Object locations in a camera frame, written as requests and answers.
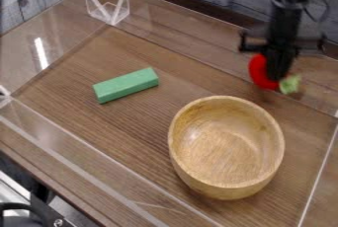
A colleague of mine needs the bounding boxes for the red felt strawberry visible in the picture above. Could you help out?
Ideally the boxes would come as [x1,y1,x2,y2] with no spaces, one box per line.
[248,54,300,95]

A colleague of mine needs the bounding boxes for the clear acrylic tray walls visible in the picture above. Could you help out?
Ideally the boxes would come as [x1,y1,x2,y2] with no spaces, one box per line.
[0,0,338,227]

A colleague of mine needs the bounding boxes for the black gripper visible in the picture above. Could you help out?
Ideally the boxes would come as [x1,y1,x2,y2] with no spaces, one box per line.
[239,0,326,81]

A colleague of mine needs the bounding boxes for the wooden bowl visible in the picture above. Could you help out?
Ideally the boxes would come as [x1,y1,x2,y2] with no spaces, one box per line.
[168,96,284,200]

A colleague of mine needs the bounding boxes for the black table mount bracket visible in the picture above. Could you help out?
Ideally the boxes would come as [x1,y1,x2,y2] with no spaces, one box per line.
[29,194,76,227]

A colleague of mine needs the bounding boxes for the green rectangular block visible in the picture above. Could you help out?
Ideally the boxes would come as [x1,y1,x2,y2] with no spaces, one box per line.
[92,68,159,104]

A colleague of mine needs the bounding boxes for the black cable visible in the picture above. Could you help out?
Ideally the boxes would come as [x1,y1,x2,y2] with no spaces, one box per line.
[0,201,34,227]

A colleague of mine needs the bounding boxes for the clear acrylic corner bracket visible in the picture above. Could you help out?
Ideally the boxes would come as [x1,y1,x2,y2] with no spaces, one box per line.
[84,0,129,26]

